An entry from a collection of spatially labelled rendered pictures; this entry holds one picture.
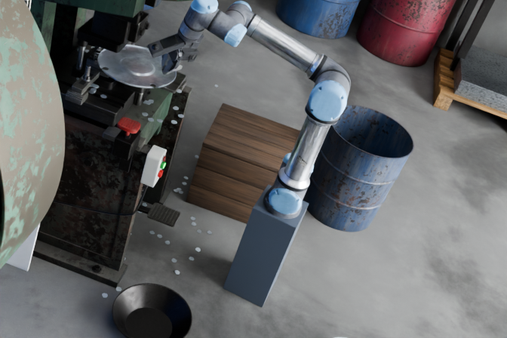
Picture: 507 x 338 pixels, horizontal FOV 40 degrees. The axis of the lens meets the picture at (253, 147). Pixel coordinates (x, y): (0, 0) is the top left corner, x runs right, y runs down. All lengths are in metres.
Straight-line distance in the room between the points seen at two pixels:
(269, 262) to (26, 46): 1.87
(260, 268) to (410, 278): 0.88
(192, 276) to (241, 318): 0.27
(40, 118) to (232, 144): 2.10
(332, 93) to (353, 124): 1.36
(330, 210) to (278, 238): 0.76
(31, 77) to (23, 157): 0.12
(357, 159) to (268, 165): 0.42
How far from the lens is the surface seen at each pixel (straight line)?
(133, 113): 2.62
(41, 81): 1.10
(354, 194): 3.33
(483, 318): 3.47
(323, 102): 2.24
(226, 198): 3.23
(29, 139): 1.08
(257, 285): 2.88
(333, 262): 3.29
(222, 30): 2.25
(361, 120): 3.58
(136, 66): 2.63
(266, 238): 2.73
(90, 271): 2.85
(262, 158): 3.12
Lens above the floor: 2.09
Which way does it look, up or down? 33 degrees down
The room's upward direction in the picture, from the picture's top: 19 degrees clockwise
